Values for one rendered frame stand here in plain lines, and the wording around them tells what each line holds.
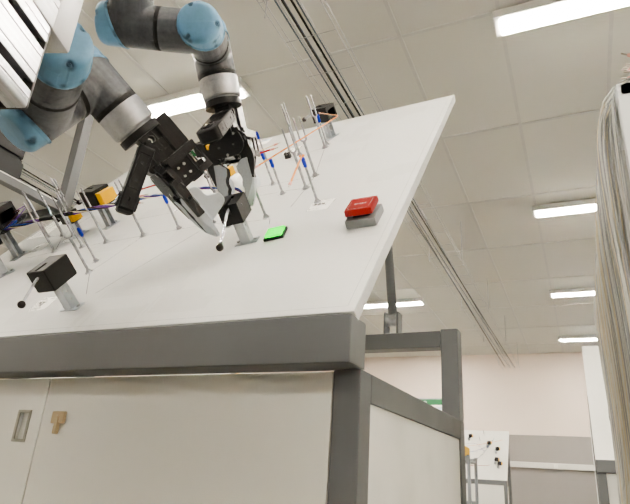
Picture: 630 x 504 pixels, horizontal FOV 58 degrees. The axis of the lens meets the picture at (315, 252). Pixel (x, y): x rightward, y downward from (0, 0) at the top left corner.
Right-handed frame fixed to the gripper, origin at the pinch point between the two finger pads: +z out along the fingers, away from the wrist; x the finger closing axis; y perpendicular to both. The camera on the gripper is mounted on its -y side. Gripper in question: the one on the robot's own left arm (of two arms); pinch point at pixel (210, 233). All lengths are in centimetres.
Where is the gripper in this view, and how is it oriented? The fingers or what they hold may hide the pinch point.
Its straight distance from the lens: 98.2
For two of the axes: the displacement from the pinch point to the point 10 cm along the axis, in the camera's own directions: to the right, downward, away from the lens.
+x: -4.3, 0.0, 9.0
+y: 6.7, -6.7, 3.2
